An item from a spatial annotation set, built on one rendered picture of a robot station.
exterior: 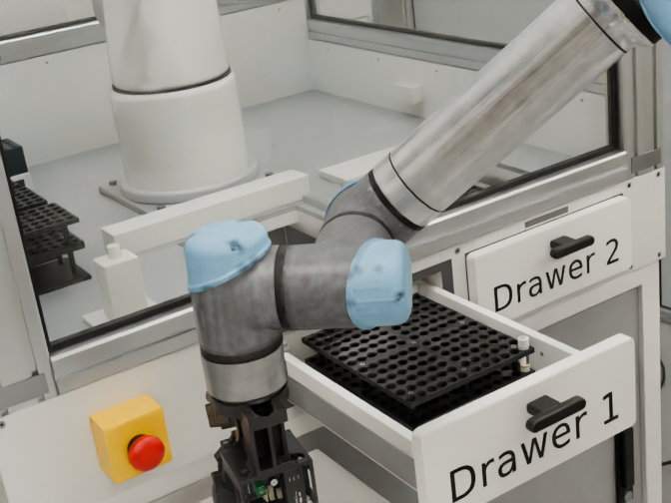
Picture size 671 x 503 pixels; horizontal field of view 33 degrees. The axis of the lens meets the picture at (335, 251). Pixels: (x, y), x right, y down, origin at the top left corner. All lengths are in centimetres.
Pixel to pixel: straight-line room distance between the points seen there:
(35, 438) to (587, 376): 59
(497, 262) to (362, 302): 58
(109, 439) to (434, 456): 36
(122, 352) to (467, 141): 47
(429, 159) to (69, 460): 54
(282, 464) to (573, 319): 76
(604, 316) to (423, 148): 76
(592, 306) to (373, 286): 81
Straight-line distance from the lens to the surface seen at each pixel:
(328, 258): 94
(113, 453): 125
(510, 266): 152
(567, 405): 116
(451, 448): 112
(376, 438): 120
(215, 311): 96
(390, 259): 93
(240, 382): 99
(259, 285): 95
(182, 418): 132
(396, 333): 135
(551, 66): 99
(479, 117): 100
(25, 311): 120
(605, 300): 172
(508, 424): 116
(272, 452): 101
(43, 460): 127
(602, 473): 185
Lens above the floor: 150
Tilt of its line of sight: 22 degrees down
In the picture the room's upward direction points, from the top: 7 degrees counter-clockwise
